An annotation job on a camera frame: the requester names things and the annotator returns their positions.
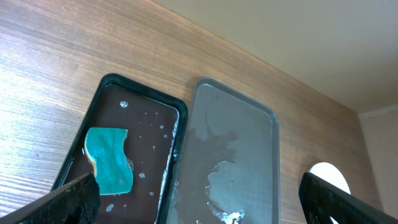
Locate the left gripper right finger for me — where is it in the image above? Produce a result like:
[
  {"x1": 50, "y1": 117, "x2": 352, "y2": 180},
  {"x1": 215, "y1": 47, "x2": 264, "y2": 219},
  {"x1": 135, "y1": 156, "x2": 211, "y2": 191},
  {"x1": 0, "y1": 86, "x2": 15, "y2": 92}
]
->
[{"x1": 298, "y1": 172, "x2": 397, "y2": 224}]

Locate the green yellow sponge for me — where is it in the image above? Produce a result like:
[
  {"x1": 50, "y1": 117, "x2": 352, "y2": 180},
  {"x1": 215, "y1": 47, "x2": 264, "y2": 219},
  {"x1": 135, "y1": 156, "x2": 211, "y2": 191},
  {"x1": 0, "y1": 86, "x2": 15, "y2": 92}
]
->
[{"x1": 84, "y1": 127, "x2": 134, "y2": 195}]

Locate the large brown serving tray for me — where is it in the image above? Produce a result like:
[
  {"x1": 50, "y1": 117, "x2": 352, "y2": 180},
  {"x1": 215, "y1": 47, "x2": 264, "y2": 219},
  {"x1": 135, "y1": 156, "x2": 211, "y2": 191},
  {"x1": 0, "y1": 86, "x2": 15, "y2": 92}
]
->
[{"x1": 167, "y1": 78, "x2": 280, "y2": 223}]

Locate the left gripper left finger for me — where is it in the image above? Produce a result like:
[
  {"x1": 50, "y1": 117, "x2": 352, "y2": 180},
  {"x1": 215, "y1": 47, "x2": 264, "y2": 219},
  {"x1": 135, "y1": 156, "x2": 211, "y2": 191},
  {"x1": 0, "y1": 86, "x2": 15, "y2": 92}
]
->
[{"x1": 1, "y1": 173, "x2": 100, "y2": 224}]

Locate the white plate top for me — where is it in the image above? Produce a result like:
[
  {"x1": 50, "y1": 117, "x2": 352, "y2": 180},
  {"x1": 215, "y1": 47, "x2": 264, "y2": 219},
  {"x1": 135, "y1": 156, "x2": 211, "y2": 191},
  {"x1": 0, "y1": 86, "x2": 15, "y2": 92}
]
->
[{"x1": 308, "y1": 162, "x2": 351, "y2": 224}]

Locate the black water basin tray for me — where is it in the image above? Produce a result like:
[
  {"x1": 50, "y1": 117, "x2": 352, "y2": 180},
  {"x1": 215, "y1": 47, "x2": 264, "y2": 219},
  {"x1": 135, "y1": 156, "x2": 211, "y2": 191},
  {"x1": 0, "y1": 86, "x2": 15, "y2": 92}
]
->
[{"x1": 52, "y1": 73, "x2": 188, "y2": 223}]

